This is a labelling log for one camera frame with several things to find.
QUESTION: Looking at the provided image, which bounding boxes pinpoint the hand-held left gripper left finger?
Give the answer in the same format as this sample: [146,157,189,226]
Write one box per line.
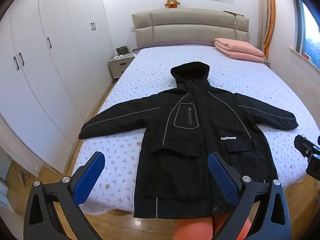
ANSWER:
[23,151,105,240]

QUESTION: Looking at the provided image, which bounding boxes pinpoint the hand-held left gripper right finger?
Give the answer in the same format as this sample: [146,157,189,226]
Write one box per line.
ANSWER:
[207,151,292,240]

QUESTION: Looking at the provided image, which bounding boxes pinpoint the black hooded jacket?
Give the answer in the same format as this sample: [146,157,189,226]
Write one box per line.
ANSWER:
[79,61,298,219]

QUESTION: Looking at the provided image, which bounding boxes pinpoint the bed with floral bedspread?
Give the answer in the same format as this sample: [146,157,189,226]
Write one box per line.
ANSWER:
[71,45,320,215]

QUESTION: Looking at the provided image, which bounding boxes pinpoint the person's orange pants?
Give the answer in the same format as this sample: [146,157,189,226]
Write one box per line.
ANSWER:
[172,214,253,240]

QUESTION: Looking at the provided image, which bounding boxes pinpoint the white wardrobe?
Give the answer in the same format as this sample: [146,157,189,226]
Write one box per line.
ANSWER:
[0,0,112,174]

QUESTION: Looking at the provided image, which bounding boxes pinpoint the white nightstand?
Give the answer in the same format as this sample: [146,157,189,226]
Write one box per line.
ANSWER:
[108,53,135,80]

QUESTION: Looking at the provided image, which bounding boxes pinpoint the window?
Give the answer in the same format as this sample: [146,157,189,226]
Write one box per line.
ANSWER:
[295,0,320,69]

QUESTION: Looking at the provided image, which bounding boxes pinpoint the folded pink blanket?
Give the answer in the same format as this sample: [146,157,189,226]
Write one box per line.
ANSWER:
[214,38,267,62]

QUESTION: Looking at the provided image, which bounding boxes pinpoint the white orange-edged curtain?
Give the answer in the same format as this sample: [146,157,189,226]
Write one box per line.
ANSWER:
[257,0,276,52]

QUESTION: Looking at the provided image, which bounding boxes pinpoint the beige padded headboard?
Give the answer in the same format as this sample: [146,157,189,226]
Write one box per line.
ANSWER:
[132,8,250,48]

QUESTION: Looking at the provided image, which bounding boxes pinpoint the white charger cable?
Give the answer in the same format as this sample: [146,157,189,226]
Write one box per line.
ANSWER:
[232,12,245,41]

